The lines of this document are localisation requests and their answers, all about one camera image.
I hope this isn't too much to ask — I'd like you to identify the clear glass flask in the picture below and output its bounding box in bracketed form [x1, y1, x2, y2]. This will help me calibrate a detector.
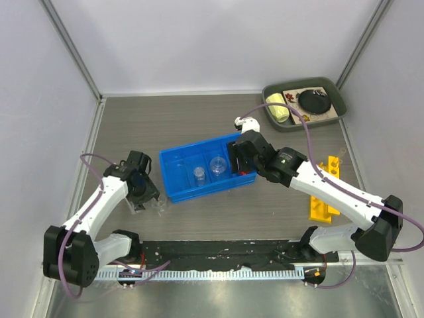
[209, 156, 227, 176]

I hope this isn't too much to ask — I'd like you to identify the blue divided plastic bin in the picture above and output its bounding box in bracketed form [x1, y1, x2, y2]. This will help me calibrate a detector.
[159, 133, 256, 203]

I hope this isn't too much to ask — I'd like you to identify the small clear glass beaker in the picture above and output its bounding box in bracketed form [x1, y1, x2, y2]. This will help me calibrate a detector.
[193, 166, 207, 186]

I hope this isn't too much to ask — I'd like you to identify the yellow test tube rack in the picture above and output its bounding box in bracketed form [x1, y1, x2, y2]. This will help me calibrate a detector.
[309, 156, 341, 224]

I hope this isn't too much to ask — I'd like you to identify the clear glass test tube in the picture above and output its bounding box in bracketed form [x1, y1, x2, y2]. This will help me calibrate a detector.
[335, 148, 346, 166]

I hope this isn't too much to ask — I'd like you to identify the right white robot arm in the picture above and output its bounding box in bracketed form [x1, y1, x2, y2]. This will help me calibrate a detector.
[228, 130, 403, 262]

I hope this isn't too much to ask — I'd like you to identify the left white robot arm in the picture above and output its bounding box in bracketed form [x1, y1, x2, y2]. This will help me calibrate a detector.
[42, 150, 160, 288]

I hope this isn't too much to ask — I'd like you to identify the pale yellow cup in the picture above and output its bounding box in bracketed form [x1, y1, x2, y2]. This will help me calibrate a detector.
[266, 93, 290, 123]

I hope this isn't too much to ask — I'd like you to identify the black round pouch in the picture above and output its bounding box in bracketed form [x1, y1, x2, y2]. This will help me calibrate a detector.
[297, 89, 331, 115]

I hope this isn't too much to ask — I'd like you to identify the grey plastic tray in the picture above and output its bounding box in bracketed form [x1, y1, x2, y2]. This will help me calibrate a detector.
[262, 77, 347, 133]

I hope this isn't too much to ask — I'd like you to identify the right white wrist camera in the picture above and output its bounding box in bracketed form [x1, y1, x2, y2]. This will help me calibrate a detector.
[234, 117, 260, 134]

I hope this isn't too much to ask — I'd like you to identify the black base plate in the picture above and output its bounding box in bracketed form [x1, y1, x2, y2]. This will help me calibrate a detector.
[119, 240, 339, 272]

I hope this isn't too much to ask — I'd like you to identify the slotted cable duct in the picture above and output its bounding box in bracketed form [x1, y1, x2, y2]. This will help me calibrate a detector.
[95, 266, 304, 282]

